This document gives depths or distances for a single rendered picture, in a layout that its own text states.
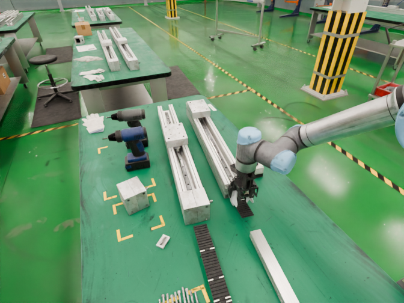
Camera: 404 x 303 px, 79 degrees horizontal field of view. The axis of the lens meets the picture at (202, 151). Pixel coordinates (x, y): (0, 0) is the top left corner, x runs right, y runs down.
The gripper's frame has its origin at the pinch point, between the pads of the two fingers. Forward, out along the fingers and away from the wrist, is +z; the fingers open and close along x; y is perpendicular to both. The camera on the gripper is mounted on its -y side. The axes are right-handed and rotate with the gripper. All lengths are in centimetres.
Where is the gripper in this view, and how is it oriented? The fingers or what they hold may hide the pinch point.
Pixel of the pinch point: (239, 200)
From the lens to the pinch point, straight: 104.6
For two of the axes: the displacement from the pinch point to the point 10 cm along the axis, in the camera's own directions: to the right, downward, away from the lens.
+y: 2.5, 5.8, -7.8
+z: 0.2, 8.0, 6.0
